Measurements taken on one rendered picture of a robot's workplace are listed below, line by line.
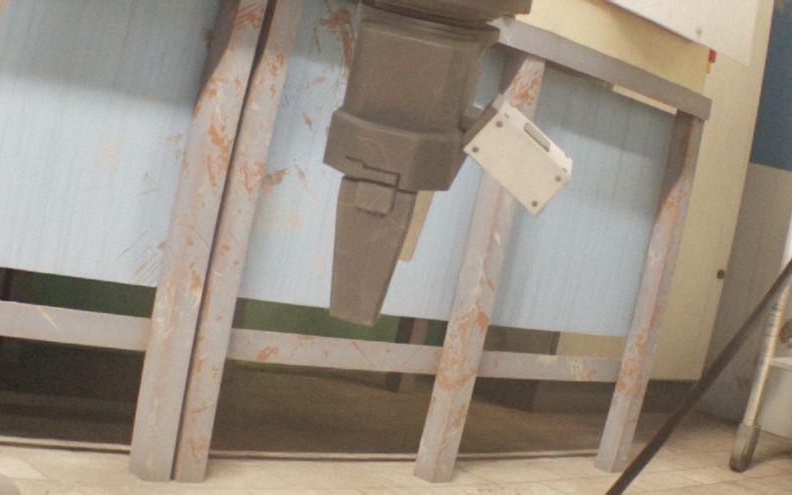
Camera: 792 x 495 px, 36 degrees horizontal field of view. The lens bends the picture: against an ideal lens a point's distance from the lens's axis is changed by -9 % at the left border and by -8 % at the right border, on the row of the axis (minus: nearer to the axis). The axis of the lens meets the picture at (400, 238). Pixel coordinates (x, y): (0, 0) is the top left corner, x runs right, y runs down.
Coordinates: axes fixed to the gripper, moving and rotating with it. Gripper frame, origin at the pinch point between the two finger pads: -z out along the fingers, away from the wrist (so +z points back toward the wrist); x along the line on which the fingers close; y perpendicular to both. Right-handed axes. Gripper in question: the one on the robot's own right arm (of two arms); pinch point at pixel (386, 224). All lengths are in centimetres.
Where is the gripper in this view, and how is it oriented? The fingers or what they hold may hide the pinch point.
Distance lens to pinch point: 60.8
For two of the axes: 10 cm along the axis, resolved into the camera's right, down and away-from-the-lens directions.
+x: 1.5, -2.4, 9.6
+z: 2.0, -9.4, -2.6
